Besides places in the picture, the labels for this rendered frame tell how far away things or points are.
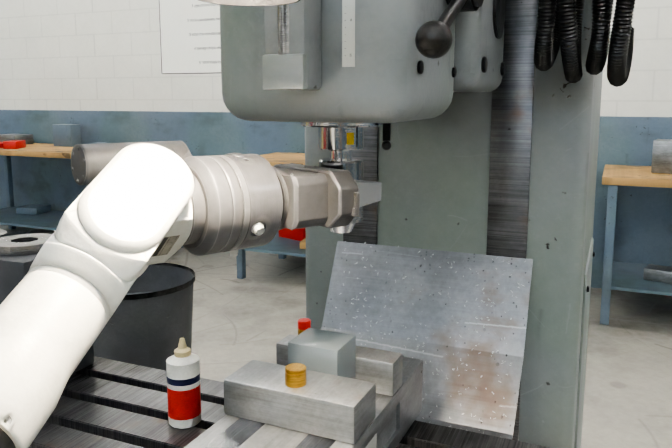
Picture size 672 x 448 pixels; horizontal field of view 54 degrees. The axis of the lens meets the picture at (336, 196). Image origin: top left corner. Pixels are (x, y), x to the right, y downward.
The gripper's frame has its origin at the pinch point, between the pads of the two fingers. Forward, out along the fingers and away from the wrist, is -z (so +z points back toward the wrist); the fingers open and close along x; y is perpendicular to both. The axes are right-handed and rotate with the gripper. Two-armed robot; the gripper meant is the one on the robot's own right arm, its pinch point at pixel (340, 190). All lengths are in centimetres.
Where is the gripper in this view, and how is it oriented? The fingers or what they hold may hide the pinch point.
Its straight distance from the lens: 69.4
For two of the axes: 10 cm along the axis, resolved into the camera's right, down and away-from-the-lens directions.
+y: -0.1, 9.9, 1.4
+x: -6.7, -1.1, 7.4
